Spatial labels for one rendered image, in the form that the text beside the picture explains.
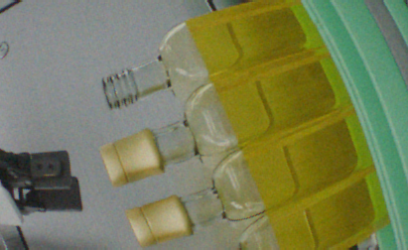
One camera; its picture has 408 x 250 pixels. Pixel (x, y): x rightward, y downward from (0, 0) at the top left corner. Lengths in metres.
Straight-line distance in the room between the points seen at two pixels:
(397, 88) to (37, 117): 0.43
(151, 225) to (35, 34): 0.33
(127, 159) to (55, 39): 0.26
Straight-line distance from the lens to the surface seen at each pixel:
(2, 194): 0.88
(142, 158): 0.90
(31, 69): 1.12
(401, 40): 0.83
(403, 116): 0.79
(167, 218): 0.88
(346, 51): 0.89
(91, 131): 1.07
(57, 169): 0.89
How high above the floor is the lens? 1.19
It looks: 7 degrees down
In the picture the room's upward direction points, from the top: 110 degrees counter-clockwise
